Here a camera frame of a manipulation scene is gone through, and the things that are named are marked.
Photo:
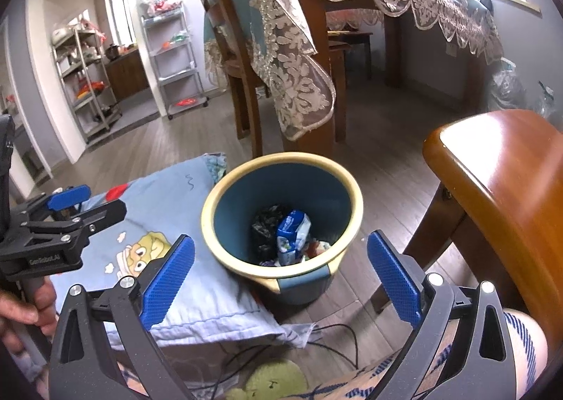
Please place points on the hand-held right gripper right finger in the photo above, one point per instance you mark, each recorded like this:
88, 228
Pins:
396, 276

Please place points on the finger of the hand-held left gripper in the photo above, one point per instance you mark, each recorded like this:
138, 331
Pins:
68, 198
101, 214

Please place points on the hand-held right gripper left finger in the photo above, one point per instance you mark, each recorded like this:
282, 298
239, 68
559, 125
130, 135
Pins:
167, 281

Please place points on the red white wrapper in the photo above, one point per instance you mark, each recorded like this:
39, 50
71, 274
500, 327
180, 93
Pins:
317, 247

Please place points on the blue bin with yellow rim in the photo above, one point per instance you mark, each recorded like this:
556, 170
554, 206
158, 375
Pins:
246, 215

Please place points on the black plastic bag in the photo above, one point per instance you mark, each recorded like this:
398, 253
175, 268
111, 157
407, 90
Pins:
264, 226

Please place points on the blue silver wet wipes packet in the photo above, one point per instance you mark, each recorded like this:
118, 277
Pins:
290, 226

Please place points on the person's left hand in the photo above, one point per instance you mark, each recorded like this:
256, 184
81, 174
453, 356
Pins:
42, 305

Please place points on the blue cartoon printed cushion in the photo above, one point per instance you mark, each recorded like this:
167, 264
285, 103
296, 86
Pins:
198, 290

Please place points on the metal shelf rack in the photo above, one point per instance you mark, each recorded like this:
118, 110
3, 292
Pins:
88, 87

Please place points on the wooden kitchen cabinet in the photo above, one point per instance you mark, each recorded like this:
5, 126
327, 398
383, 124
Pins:
127, 74

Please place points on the person's right leg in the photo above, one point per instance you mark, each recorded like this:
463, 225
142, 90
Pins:
523, 347

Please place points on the brown wooden chair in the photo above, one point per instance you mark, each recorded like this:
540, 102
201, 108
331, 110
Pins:
497, 171
246, 96

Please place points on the dark cooking pot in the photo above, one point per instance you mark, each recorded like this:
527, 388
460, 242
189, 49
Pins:
112, 52

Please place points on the grey plastic shelf trolley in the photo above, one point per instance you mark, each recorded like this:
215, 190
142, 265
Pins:
180, 76

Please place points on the kitchen window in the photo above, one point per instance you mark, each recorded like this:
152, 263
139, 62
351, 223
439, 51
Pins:
121, 12

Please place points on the wooden dining table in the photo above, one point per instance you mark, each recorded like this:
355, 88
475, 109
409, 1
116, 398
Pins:
334, 74

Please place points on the white plastic bags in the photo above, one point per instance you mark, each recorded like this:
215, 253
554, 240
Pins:
158, 6

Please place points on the pile of clear plastic bags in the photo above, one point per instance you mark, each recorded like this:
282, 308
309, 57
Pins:
506, 83

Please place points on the table with lace tablecloth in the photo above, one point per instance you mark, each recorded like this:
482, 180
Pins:
290, 74

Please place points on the wooden bench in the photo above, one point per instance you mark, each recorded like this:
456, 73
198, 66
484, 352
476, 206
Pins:
352, 37

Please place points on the wall socket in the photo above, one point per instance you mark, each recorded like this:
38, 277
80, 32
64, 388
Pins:
451, 50

